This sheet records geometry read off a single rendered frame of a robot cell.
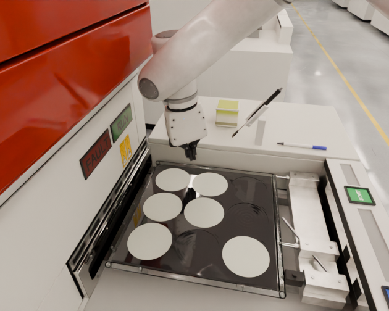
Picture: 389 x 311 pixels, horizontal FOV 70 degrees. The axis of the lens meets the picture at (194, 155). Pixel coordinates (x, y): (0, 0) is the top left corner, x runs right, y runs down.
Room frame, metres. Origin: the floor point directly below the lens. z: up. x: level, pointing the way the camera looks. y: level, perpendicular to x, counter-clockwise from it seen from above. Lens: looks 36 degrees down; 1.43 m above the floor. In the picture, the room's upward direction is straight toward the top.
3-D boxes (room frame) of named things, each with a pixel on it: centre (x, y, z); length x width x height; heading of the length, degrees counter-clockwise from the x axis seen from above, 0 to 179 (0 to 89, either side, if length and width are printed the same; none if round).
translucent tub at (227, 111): (0.83, -0.11, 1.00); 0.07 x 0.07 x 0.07; 80
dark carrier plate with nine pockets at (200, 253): (0.49, -0.02, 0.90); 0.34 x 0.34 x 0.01; 80
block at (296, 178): (0.62, -0.32, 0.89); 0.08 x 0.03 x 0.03; 80
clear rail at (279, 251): (0.45, -0.20, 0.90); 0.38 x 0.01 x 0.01; 170
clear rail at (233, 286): (0.31, 0.01, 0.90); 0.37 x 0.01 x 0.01; 80
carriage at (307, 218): (0.46, -0.29, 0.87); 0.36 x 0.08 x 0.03; 170
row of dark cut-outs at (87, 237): (0.51, 0.19, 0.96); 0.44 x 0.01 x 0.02; 170
